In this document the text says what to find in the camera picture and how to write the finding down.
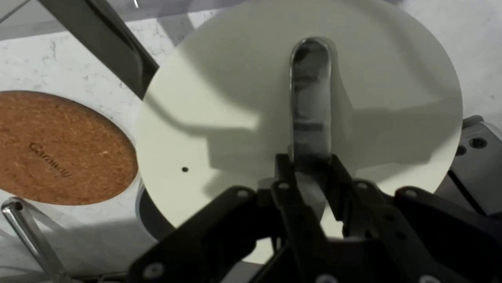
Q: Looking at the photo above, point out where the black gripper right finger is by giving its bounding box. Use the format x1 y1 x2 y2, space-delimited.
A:
327 153 502 283

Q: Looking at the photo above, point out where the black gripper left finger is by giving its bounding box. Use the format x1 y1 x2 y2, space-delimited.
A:
126 153 336 283

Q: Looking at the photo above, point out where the cream round plate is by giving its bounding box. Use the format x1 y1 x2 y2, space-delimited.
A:
137 0 465 233

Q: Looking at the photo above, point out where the round cork trivet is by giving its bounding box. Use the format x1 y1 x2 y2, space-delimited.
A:
0 90 140 208

